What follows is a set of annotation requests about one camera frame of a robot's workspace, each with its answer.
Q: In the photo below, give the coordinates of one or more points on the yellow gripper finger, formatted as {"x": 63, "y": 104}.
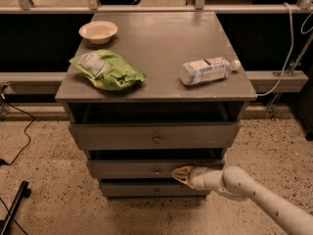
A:
{"x": 182, "y": 174}

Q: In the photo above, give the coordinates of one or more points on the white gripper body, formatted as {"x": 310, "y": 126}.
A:
{"x": 198, "y": 179}

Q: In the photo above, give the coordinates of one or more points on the grey drawer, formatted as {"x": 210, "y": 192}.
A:
{"x": 127, "y": 169}
{"x": 149, "y": 136}

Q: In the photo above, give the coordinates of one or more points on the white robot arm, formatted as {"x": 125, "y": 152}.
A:
{"x": 234, "y": 183}

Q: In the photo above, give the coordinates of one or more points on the grey top drawer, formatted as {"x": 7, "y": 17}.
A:
{"x": 149, "y": 136}

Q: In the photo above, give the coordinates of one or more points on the grey wooden drawer cabinet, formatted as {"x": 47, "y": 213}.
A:
{"x": 158, "y": 44}

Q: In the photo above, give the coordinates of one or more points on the clear plastic water bottle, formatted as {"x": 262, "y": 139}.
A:
{"x": 207, "y": 70}

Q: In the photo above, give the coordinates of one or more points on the green chip bag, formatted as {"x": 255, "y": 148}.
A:
{"x": 108, "y": 71}

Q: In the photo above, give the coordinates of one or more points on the black stand leg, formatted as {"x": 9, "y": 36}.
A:
{"x": 23, "y": 192}

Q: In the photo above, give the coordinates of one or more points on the white bowl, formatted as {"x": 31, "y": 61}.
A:
{"x": 98, "y": 32}

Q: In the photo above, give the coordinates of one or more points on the metal bracket strut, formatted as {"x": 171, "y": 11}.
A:
{"x": 294, "y": 64}

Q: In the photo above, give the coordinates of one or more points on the metal railing frame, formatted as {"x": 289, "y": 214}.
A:
{"x": 130, "y": 4}

